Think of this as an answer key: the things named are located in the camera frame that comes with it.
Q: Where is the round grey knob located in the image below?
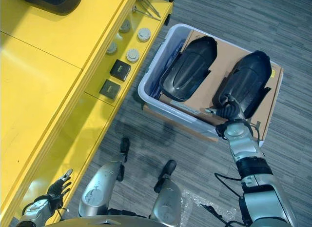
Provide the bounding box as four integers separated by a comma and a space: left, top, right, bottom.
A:
126, 48, 140, 64
137, 27, 151, 42

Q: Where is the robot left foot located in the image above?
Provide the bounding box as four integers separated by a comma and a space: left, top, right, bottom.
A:
120, 137, 131, 162

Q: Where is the thin metal rod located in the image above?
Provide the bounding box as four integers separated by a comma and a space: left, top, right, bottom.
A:
138, 0, 162, 18
132, 7, 161, 21

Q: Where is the small black square box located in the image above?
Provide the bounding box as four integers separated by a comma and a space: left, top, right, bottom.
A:
99, 79, 122, 101
109, 59, 132, 82

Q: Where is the clear bubble wrap sheet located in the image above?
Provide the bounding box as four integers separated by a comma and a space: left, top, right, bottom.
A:
181, 189, 237, 223

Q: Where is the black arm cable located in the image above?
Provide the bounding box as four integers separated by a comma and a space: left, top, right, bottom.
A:
214, 172, 245, 196

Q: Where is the black sole-shaped part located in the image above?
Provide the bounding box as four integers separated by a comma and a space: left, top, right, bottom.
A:
159, 36, 218, 103
11, 0, 83, 17
211, 50, 273, 119

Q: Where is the robot silver torso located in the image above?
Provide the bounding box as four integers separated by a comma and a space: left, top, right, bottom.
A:
40, 213, 153, 227

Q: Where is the yellow metal shelf unit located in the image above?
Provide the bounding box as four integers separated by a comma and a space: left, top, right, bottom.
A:
0, 0, 174, 227

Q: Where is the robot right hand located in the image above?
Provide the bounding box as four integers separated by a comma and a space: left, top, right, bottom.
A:
204, 92, 244, 126

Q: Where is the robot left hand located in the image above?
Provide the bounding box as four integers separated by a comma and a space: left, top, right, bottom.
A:
47, 168, 74, 199

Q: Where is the translucent white plastic box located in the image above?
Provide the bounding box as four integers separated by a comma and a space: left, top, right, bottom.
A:
137, 23, 285, 147

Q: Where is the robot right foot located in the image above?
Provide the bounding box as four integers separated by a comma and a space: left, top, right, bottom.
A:
159, 159, 177, 179

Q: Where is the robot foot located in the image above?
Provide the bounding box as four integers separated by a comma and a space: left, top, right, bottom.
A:
120, 137, 131, 162
159, 159, 177, 179

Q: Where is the robot right leg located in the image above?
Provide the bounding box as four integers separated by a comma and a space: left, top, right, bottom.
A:
148, 174, 184, 222

